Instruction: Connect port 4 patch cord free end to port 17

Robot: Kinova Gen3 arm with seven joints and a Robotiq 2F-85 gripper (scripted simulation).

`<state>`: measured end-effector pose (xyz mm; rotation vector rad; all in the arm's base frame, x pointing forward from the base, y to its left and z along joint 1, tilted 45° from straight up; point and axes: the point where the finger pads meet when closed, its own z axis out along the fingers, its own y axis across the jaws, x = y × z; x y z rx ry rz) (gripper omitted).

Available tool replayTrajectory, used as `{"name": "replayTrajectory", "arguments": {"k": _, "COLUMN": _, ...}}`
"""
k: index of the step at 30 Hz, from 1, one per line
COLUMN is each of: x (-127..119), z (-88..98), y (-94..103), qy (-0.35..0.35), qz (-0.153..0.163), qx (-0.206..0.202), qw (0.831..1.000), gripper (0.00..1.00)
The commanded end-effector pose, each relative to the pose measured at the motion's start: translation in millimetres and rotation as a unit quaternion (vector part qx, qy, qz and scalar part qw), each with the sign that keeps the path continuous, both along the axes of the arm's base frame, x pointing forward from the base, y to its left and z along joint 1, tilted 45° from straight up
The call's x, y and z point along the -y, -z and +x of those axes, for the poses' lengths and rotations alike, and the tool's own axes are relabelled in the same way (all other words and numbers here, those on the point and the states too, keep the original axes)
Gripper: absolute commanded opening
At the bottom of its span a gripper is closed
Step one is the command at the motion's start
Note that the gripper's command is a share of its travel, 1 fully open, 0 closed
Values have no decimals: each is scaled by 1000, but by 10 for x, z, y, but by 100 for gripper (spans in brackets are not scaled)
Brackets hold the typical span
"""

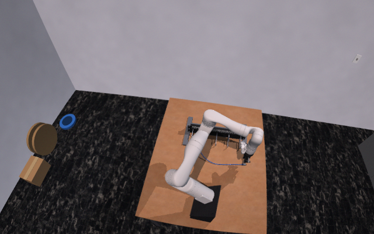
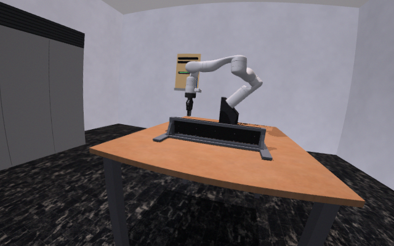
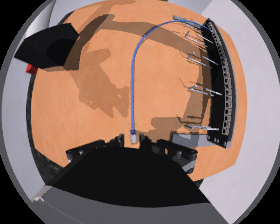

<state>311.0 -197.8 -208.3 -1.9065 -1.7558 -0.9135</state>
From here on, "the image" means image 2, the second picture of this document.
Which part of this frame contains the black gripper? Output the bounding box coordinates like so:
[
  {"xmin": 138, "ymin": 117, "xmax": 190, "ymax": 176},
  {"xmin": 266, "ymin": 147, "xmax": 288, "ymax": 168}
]
[{"xmin": 185, "ymin": 93, "xmax": 196, "ymax": 116}]

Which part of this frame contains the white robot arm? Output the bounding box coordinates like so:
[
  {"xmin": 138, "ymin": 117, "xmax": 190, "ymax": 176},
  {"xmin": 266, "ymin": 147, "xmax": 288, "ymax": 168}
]
[{"xmin": 185, "ymin": 55, "xmax": 263, "ymax": 108}]

